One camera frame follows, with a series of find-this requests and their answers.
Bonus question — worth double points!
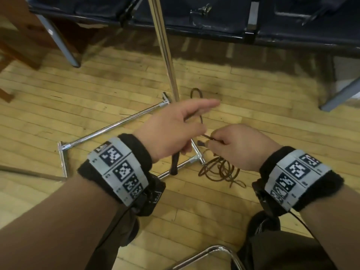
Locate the chrome metal stand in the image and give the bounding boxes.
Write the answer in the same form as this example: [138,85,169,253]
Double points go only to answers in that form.
[57,0,206,181]

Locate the brown wooden furniture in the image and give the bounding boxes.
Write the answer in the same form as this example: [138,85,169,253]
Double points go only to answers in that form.
[0,0,61,104]

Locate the brown cord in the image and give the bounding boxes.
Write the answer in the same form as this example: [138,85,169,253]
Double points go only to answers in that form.
[190,88,246,189]

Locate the person's left forearm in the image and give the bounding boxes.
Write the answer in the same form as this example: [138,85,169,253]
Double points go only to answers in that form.
[0,174,122,270]

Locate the black handle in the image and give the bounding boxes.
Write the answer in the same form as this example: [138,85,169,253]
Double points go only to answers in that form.
[169,151,181,176]

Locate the black wristband with marker tags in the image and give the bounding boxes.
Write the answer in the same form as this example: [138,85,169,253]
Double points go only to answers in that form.
[259,146,345,212]
[77,134,154,207]

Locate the black shoe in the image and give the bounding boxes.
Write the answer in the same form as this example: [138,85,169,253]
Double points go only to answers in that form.
[120,218,140,248]
[245,211,282,245]

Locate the person's dark trousers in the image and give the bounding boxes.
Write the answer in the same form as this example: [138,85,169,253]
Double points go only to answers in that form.
[84,205,338,270]

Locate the dark blue bench seat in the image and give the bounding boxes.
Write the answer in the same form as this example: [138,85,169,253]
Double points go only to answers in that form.
[254,0,360,57]
[125,0,255,45]
[27,0,138,28]

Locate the chrome chair tube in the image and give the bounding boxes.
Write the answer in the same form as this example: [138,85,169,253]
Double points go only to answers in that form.
[165,245,246,270]

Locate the thin black cable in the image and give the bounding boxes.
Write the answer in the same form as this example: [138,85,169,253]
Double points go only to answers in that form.
[289,210,320,240]

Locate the person's right forearm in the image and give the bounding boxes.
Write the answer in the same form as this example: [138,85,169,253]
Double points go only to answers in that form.
[298,185,360,270]

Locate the person's left hand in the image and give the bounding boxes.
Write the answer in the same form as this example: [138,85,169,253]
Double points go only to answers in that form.
[134,99,221,163]

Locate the metal buckle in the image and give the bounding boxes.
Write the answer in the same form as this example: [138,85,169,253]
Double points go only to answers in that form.
[190,3,213,18]

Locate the person's right hand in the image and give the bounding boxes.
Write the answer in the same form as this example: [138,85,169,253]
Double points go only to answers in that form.
[207,124,282,172]

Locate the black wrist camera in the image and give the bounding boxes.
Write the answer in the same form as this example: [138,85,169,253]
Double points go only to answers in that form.
[132,174,166,217]
[252,178,283,220]

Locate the grey bench leg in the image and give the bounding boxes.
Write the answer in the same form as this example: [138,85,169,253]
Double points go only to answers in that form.
[36,14,82,68]
[319,78,360,113]

